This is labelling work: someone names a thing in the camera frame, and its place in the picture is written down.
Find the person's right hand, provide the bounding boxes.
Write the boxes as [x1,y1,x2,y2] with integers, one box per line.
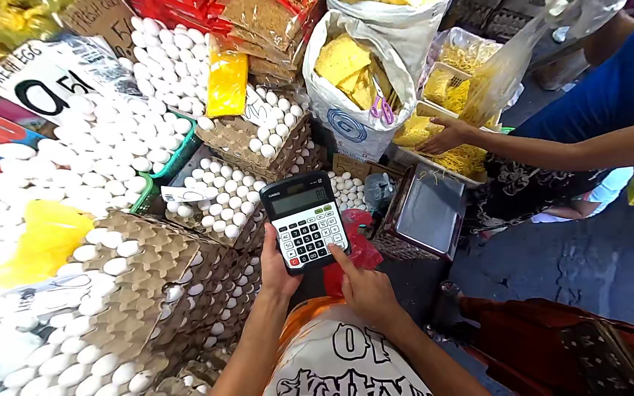
[327,242,407,333]

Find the person's left hand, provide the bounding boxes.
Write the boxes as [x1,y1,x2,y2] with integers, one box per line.
[261,222,304,300]

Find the black and white calculator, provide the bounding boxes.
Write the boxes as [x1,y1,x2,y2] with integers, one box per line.
[259,170,352,276]

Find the person's left forearm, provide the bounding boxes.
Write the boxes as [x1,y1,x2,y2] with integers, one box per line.
[208,291,291,396]

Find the person's right forearm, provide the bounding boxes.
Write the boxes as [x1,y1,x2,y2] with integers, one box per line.
[381,311,494,396]

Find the red plastic bag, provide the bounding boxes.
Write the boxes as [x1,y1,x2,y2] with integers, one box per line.
[323,208,384,299]

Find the stack of cardboard egg trays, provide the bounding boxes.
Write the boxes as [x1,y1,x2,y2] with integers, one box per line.
[196,99,323,183]
[69,209,263,394]
[164,159,269,254]

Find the pile of white eggs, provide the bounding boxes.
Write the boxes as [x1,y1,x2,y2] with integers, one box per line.
[165,157,264,240]
[245,85,305,160]
[0,227,155,396]
[325,170,372,213]
[0,92,192,221]
[119,15,211,117]

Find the grey plastic bag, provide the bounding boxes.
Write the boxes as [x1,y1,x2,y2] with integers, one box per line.
[363,172,399,212]

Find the small white paper sign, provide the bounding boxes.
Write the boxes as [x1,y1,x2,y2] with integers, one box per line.
[241,84,275,128]
[2,272,110,315]
[160,184,220,204]

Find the small brown cardboard sign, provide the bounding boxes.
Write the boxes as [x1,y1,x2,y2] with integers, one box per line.
[332,153,372,182]

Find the weighing scale with metal plate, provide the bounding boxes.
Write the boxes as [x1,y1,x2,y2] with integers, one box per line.
[371,161,467,262]

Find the white plastic crate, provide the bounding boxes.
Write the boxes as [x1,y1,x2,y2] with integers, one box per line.
[419,60,503,130]
[386,100,491,189]

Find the green plastic basket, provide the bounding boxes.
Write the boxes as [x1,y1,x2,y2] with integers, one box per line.
[143,109,199,188]
[125,172,161,217]

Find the white woven sack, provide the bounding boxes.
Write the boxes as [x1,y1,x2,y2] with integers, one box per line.
[302,10,418,163]
[326,0,452,91]

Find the pile of yellow noodles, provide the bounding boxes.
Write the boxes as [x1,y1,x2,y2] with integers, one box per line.
[395,113,487,178]
[423,69,500,126]
[438,43,496,75]

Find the yellow plastic packet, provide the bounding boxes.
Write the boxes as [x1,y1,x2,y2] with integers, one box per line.
[206,34,249,120]

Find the pile of yellow dried sheets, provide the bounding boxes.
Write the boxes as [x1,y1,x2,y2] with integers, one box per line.
[314,33,394,111]

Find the yellow plastic sheet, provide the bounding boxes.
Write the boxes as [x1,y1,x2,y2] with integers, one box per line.
[0,198,95,289]

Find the clear plastic bag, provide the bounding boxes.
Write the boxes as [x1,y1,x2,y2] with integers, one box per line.
[457,0,627,128]

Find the white sign with black lettering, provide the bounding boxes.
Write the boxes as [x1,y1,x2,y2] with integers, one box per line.
[0,36,144,126]

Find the pile of yellow packets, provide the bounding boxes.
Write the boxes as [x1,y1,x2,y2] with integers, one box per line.
[0,0,76,101]

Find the purple-handled scissors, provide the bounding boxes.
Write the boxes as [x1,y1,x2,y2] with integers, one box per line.
[370,77,395,126]

